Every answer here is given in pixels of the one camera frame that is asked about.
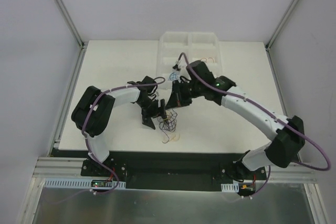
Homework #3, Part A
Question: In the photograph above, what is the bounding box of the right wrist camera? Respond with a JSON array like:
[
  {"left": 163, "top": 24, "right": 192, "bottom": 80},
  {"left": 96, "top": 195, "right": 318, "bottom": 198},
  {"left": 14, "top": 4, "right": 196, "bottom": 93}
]
[{"left": 172, "top": 64, "right": 181, "bottom": 76}]

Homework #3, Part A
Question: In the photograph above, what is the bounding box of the aluminium frame post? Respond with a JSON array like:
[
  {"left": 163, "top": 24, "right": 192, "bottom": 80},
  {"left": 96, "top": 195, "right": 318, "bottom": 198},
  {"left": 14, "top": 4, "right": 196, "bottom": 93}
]
[
  {"left": 40, "top": 0, "right": 87, "bottom": 49},
  {"left": 265, "top": 0, "right": 318, "bottom": 50}
]

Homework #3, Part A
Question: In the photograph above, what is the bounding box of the orange wire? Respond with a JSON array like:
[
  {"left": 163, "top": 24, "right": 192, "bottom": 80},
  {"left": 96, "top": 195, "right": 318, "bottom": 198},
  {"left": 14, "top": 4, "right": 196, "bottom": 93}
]
[{"left": 162, "top": 133, "right": 182, "bottom": 144}]

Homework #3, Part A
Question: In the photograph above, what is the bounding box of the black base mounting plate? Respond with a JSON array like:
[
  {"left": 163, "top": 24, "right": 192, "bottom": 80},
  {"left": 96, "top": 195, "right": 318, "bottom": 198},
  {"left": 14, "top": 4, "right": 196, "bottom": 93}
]
[{"left": 80, "top": 150, "right": 272, "bottom": 190}]

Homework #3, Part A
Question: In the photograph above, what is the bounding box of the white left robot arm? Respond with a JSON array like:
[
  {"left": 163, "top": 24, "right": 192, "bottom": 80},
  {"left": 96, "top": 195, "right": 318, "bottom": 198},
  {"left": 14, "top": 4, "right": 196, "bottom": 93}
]
[{"left": 71, "top": 76, "right": 167, "bottom": 176}]

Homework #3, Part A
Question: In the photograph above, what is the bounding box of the aluminium front rail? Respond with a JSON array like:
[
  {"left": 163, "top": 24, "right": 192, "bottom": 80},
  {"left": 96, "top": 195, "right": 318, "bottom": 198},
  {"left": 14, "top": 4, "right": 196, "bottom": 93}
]
[{"left": 33, "top": 157, "right": 318, "bottom": 184}]

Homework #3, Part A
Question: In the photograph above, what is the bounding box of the left white cable duct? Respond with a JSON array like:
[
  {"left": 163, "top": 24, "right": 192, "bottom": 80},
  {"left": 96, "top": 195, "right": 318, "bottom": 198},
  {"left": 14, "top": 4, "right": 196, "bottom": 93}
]
[{"left": 45, "top": 178, "right": 126, "bottom": 190}]

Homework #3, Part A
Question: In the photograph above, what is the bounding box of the right white cable duct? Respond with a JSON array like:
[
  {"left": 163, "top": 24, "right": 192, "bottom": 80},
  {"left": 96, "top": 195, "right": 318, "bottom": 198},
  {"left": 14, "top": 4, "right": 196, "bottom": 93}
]
[{"left": 220, "top": 183, "right": 239, "bottom": 193}]

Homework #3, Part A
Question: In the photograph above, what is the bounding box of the dark purple wire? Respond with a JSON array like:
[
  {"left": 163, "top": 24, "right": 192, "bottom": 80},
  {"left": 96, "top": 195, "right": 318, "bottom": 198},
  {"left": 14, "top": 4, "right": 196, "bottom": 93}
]
[{"left": 159, "top": 108, "right": 179, "bottom": 133}]

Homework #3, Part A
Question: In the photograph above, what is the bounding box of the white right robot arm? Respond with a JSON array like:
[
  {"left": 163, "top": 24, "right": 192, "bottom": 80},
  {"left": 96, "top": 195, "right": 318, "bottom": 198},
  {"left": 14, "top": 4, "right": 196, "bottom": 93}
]
[{"left": 166, "top": 60, "right": 305, "bottom": 179}]

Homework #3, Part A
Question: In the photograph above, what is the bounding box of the right aluminium frame post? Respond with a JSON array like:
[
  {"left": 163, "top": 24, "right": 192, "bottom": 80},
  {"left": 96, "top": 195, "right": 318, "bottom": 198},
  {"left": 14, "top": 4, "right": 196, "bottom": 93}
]
[{"left": 265, "top": 0, "right": 318, "bottom": 50}]

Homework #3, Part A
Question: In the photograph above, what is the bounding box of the left aluminium frame post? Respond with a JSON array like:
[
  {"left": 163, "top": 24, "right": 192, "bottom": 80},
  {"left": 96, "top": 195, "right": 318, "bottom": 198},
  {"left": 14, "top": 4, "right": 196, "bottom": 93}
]
[{"left": 40, "top": 0, "right": 87, "bottom": 49}]

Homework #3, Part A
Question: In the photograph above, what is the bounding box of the white cable duct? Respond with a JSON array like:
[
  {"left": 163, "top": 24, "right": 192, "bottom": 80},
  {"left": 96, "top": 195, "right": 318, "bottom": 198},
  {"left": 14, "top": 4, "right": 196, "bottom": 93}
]
[
  {"left": 45, "top": 178, "right": 126, "bottom": 190},
  {"left": 220, "top": 183, "right": 239, "bottom": 193}
]

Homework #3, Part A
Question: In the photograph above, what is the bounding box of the white plastic compartment tray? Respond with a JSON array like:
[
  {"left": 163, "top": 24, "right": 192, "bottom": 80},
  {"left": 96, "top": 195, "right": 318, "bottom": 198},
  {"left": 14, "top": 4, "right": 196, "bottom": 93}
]
[{"left": 156, "top": 31, "right": 223, "bottom": 90}]

